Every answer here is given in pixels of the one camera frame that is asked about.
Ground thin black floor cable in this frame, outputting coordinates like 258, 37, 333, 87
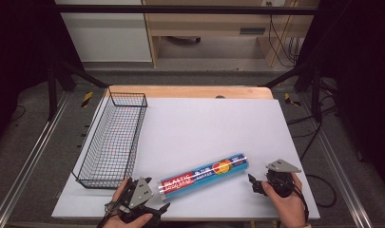
9, 104, 27, 124

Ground person's right hand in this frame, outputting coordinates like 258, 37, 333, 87
261, 172, 309, 228

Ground aluminium floor rail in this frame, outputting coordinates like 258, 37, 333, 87
297, 91, 375, 228
0, 90, 71, 228

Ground grey-green gripper cable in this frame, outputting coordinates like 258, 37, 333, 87
96, 180, 133, 228

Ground black horizontal bar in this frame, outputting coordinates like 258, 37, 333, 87
52, 4, 318, 16

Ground black hanging cables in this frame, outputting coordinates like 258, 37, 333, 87
265, 1, 304, 68

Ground light wooden desk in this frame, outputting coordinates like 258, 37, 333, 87
142, 0, 318, 68

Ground black floor cables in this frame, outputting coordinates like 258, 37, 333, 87
286, 94, 338, 209

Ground white table board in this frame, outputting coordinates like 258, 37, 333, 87
50, 96, 321, 221

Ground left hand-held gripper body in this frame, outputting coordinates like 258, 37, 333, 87
116, 176, 158, 223

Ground black metal stand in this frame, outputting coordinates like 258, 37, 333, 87
261, 60, 325, 124
47, 58, 110, 122

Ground yellow black tape strip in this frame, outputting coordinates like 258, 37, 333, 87
81, 90, 95, 109
282, 92, 302, 107

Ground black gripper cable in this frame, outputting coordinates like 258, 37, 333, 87
269, 176, 310, 223

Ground black wire basket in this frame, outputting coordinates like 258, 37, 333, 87
71, 86, 148, 190

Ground wooden table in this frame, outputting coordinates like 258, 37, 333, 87
104, 84, 275, 101

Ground white cabinet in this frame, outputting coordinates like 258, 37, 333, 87
54, 0, 153, 64

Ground plastic wrap box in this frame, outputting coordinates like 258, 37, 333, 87
157, 153, 250, 201

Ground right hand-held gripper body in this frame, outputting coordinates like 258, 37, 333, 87
261, 159, 303, 199

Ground person's left hand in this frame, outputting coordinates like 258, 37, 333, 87
102, 177, 154, 228

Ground black curtain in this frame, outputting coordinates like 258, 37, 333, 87
0, 0, 86, 150
295, 0, 385, 184

